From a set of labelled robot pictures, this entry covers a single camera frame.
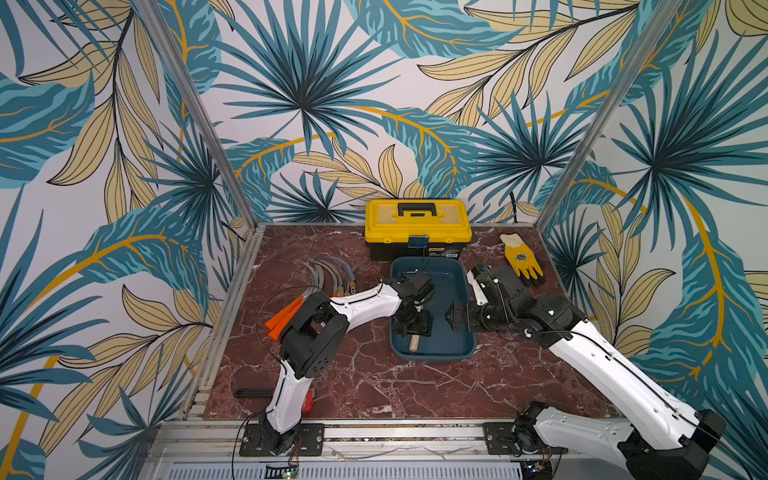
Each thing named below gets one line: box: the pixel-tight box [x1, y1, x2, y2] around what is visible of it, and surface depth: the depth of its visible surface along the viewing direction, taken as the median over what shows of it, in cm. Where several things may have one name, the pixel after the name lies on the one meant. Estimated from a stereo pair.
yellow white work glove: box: [499, 233, 543, 280], surface depth 111 cm
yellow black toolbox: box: [364, 199, 473, 261], surface depth 100 cm
